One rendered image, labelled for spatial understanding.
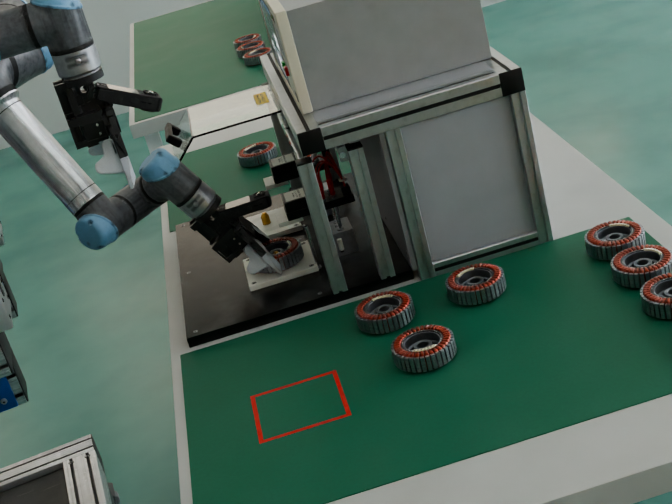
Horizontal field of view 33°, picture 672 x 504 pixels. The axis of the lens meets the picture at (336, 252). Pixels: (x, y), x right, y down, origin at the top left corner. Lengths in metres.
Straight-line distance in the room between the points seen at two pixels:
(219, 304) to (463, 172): 0.57
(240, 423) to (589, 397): 0.59
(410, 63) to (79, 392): 2.10
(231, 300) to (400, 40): 0.63
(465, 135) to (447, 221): 0.18
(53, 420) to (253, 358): 1.77
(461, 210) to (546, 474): 0.73
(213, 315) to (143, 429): 1.32
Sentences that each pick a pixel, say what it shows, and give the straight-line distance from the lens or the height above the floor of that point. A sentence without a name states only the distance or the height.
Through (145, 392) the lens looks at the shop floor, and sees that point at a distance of 3.78.
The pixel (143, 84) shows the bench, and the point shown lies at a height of 0.75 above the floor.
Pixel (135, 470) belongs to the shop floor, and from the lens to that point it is 3.40.
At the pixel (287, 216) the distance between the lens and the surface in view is 2.35.
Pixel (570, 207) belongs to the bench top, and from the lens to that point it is 2.43.
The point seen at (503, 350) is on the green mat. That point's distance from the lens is 1.96.
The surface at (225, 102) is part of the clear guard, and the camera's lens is 2.64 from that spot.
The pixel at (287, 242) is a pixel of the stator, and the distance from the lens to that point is 2.42.
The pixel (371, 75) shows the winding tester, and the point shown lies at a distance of 2.21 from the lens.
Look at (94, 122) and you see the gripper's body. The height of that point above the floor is 1.27.
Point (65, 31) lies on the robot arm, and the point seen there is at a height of 1.43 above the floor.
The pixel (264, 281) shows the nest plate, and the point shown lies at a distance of 2.35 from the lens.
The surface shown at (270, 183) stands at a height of 0.88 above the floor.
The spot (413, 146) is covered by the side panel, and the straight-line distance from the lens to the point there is 2.16.
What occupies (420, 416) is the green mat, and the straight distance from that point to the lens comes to 1.84.
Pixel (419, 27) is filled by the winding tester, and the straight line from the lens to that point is 2.21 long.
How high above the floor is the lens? 1.75
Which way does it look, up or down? 24 degrees down
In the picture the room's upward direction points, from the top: 16 degrees counter-clockwise
